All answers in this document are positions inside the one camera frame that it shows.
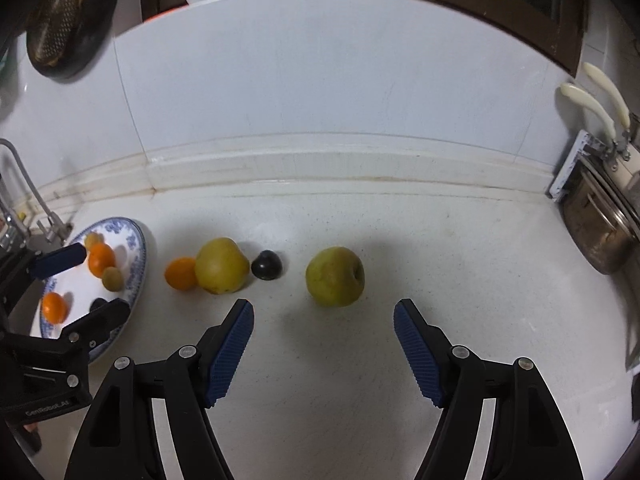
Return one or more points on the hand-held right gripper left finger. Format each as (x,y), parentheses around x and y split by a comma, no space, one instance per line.
(227,355)

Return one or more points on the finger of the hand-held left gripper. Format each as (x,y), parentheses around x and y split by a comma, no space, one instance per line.
(97,321)
(57,261)

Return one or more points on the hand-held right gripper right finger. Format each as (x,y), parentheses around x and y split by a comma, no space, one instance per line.
(420,355)

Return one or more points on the dark plum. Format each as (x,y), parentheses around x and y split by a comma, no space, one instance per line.
(98,303)
(267,265)

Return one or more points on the blue patterned white plate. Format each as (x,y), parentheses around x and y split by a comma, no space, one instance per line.
(75,288)

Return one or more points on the small brown kiwi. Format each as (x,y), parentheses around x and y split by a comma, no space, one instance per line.
(93,240)
(112,279)

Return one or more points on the large orange mandarin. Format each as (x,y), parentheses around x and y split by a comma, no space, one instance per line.
(101,260)

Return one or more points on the yellow pear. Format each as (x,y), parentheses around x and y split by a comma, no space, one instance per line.
(221,266)

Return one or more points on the small orange mandarin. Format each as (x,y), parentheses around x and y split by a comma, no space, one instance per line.
(180,275)

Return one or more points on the green apple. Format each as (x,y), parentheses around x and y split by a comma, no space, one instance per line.
(335,276)

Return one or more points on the thin gooseneck faucet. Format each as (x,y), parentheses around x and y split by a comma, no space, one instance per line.
(50,222)

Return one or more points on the large chrome faucet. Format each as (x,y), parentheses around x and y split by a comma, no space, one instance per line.
(10,230)

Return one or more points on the large steel pot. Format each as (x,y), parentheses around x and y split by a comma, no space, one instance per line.
(600,230)

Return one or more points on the white metal kitchen rack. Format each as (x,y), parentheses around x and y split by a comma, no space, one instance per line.
(570,167)

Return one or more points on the copper colander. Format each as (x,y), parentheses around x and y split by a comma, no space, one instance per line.
(55,20)

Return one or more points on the black frying pan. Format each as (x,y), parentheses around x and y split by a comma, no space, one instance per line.
(100,15)

